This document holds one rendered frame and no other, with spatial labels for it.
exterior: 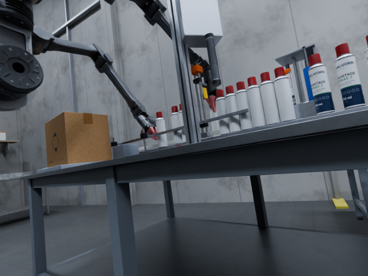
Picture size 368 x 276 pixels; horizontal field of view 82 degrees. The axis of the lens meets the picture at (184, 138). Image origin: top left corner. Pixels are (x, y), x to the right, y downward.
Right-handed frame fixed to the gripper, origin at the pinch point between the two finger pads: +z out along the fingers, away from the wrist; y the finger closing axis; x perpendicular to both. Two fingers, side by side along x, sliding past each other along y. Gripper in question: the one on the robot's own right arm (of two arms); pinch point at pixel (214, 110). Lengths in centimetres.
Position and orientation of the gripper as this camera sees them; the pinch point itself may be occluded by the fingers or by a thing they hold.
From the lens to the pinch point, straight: 106.4
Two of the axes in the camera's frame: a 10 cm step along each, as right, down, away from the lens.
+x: -6.4, 0.1, -7.7
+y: -7.6, 1.8, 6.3
